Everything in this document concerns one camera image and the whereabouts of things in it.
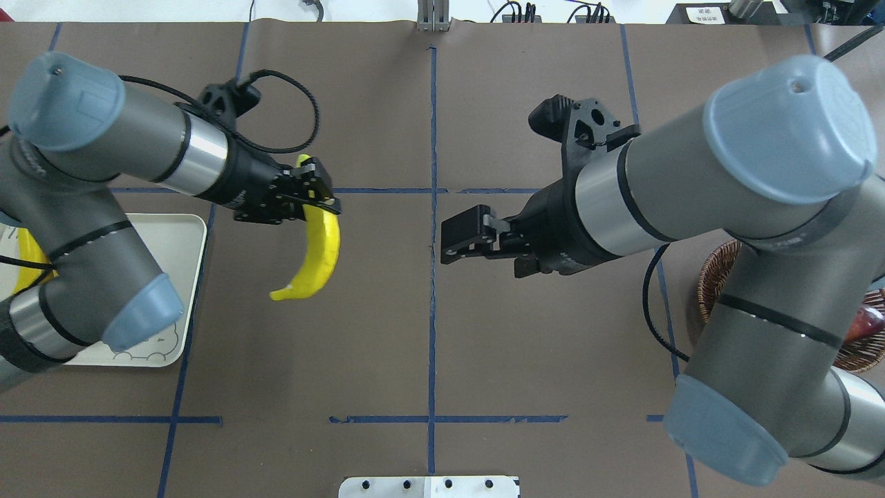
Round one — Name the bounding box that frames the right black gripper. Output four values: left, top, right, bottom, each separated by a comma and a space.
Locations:
440, 176, 620, 278

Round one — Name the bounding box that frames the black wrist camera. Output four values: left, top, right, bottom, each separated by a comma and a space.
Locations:
528, 94, 642, 177
197, 79, 261, 129

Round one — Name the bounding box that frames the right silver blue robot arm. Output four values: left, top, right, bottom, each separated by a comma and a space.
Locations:
440, 55, 884, 486

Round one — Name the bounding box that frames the white rectangular bear tray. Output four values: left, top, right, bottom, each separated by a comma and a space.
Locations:
2, 213, 193, 382

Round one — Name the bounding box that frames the brown wicker basket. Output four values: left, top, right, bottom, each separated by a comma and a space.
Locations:
696, 239, 884, 374

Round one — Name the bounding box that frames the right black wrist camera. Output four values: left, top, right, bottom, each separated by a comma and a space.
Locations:
528, 94, 642, 177

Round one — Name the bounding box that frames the aluminium frame post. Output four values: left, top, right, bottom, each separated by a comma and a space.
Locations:
416, 0, 451, 33

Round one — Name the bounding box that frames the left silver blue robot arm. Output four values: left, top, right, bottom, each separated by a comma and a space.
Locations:
1, 51, 342, 391

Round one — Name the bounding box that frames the yellow banana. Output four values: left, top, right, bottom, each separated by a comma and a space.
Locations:
269, 177, 341, 302
13, 229, 57, 295

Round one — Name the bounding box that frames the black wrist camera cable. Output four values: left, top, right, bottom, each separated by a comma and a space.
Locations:
642, 242, 692, 362

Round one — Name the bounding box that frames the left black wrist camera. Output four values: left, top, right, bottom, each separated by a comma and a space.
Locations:
197, 79, 261, 129

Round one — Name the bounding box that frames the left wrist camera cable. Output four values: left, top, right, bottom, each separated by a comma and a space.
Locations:
118, 69, 322, 154

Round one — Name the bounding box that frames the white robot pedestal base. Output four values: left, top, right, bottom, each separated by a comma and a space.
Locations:
337, 475, 521, 497

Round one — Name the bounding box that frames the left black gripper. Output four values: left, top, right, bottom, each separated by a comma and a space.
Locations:
214, 145, 342, 225

